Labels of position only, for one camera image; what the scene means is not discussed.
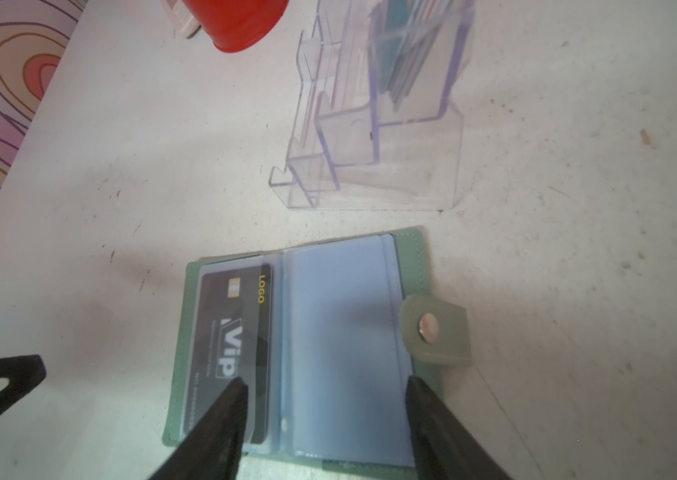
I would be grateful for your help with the clear acrylic card holder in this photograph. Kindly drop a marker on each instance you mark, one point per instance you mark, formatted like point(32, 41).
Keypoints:
point(350, 148)

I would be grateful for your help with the mint green card wallet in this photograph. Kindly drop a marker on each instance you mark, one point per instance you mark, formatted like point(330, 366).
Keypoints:
point(339, 367)

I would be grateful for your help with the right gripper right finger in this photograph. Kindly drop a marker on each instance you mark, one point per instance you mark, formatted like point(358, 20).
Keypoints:
point(442, 447)

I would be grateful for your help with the red pen cup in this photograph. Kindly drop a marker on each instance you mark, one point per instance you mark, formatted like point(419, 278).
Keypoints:
point(234, 25)

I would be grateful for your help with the black VIP card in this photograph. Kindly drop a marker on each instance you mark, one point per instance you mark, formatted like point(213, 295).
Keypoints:
point(231, 340)

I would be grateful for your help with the pink calculator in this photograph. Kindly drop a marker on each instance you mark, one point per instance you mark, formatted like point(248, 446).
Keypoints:
point(181, 18)

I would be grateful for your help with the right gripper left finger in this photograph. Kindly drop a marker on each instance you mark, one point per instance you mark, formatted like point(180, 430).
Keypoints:
point(213, 448)

